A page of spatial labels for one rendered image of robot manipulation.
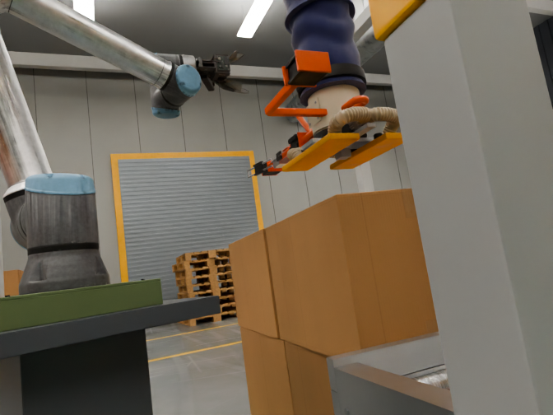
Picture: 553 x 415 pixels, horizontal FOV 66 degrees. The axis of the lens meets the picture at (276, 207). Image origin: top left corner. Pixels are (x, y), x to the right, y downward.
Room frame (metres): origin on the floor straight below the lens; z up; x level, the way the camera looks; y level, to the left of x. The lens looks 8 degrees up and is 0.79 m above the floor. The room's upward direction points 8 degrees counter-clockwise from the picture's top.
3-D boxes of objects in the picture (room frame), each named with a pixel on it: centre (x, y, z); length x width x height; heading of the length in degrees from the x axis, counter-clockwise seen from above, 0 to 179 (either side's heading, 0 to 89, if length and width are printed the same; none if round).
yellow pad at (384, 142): (1.37, -0.32, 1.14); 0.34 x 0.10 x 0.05; 23
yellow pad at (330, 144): (1.29, -0.15, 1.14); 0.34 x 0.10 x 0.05; 23
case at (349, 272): (1.34, -0.23, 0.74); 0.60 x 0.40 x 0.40; 19
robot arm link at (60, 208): (1.00, 0.51, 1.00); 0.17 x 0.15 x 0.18; 40
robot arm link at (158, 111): (1.35, 0.32, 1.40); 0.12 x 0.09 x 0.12; 40
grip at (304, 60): (0.95, -0.12, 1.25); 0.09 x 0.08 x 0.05; 113
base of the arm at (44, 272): (0.99, 0.51, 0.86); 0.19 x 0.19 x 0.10
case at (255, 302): (1.91, -0.02, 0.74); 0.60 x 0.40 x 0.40; 20
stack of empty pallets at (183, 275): (8.49, 1.58, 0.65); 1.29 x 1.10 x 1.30; 23
